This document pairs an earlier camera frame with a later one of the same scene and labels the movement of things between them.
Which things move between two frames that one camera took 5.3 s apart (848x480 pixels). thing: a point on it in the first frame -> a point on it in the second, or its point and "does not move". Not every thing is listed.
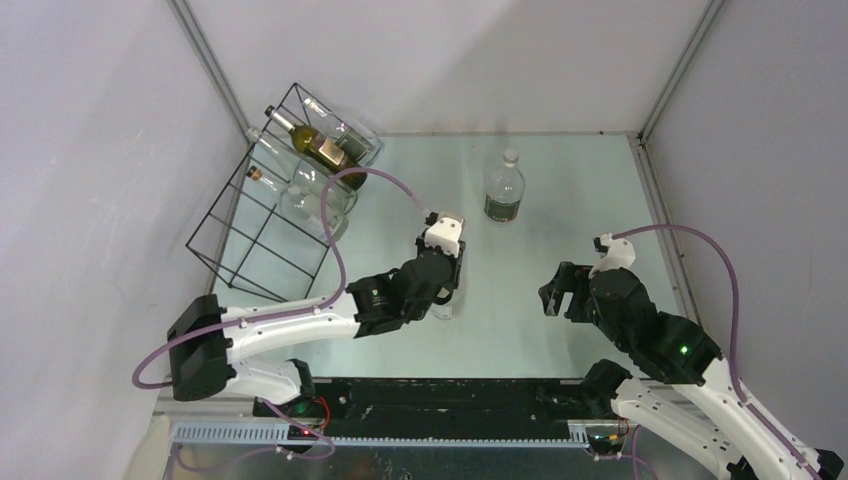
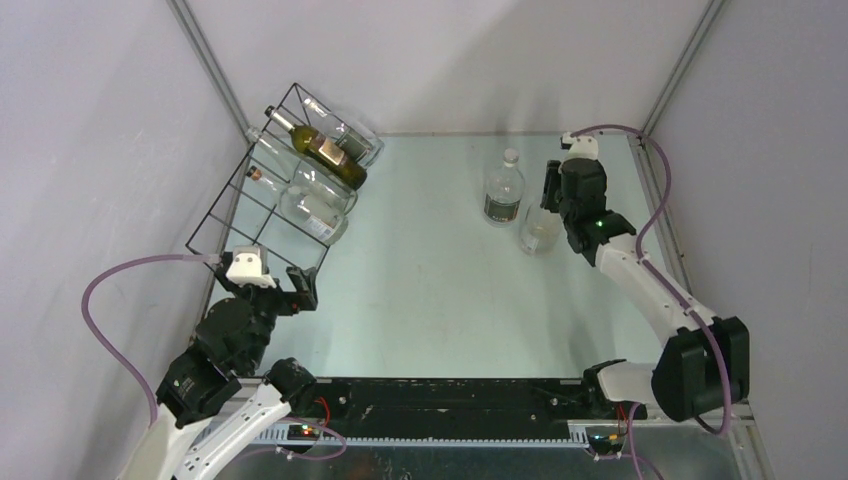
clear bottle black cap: [451, 309] -> [541, 229]
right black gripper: [564, 280] -> [555, 176]
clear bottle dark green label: [358, 143] does not move
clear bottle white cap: [505, 191] does not move
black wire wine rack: [268, 233] does not move
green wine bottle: [329, 158] does not move
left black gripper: [452, 280] -> [304, 280]
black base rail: [365, 402] does not move
